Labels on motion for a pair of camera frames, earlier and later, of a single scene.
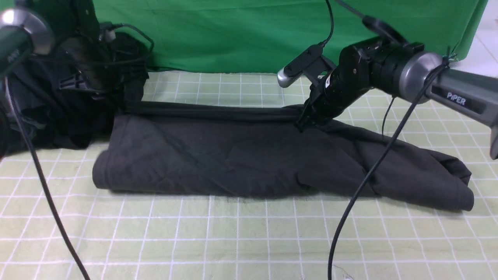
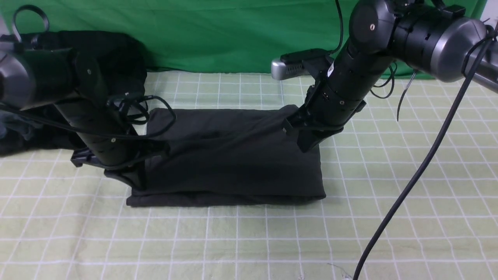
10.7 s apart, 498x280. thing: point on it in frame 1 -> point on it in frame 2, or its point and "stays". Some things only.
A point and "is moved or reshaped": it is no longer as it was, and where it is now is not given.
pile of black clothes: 35,115 stays
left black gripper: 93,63 -> 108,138
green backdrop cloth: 262,35 stays
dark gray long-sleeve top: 244,151 is moved or reshaped
